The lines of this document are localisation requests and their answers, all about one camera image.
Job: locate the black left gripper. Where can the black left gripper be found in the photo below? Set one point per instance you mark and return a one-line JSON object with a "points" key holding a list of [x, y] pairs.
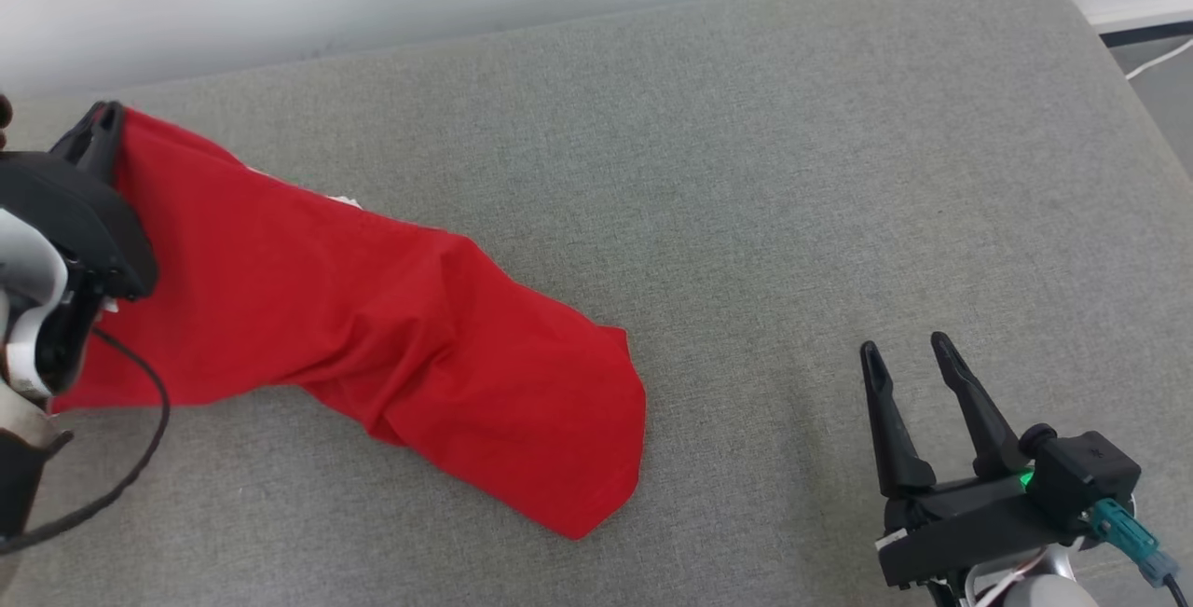
{"points": [[84, 215]]}

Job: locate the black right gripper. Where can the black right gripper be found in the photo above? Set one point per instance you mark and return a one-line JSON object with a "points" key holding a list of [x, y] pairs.
{"points": [[969, 523]]}

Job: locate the red shorts with white stripes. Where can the red shorts with white stripes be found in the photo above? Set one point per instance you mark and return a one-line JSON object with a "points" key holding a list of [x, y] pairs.
{"points": [[373, 309]]}

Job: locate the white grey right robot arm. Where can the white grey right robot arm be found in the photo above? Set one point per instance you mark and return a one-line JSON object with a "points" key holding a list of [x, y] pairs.
{"points": [[1044, 593]]}

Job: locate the grey fabric sofa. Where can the grey fabric sofa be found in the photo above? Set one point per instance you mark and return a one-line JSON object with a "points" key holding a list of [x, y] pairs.
{"points": [[792, 169]]}

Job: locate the dark baseboard strip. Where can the dark baseboard strip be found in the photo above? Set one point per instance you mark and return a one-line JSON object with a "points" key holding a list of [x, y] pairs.
{"points": [[1146, 34]]}

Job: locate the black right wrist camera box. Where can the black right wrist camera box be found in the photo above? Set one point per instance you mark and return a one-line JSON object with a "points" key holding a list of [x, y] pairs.
{"points": [[1081, 481]]}

